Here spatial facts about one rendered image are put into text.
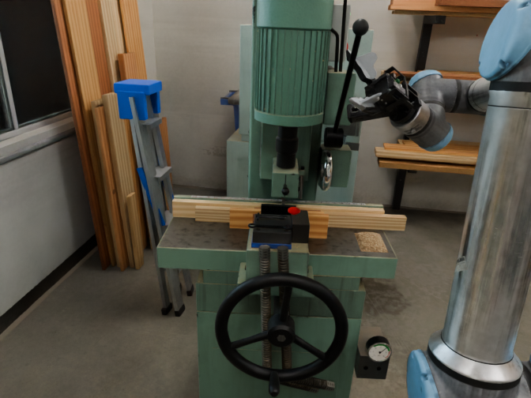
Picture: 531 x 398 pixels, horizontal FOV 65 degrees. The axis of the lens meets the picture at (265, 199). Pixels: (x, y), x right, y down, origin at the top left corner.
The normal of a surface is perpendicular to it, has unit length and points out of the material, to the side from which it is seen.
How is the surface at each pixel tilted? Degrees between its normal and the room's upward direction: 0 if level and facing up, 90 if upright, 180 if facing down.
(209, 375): 90
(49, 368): 0
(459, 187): 90
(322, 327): 90
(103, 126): 88
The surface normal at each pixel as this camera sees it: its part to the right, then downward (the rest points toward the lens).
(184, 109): -0.15, 0.38
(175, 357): 0.03, -0.92
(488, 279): -0.52, 0.20
